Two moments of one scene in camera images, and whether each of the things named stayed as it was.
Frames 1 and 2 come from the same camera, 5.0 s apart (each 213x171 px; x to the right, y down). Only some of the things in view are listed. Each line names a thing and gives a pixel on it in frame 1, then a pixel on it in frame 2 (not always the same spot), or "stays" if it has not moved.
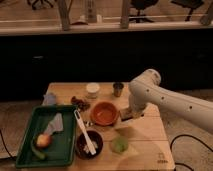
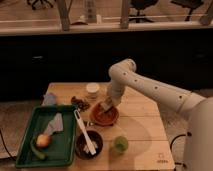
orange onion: x=43 y=140 stays
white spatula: x=83 y=127 stays
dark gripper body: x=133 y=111 -> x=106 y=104
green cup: x=119 y=144 stays
